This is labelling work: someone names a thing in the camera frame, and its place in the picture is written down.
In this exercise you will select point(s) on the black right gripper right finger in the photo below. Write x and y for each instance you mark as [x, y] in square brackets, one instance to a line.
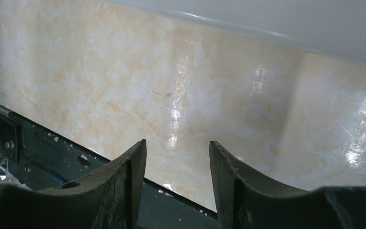
[248, 199]

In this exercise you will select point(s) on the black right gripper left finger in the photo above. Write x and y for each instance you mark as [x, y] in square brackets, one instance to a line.
[106, 198]

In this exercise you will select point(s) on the white perforated plastic basket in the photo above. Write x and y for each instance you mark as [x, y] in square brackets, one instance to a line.
[330, 27]

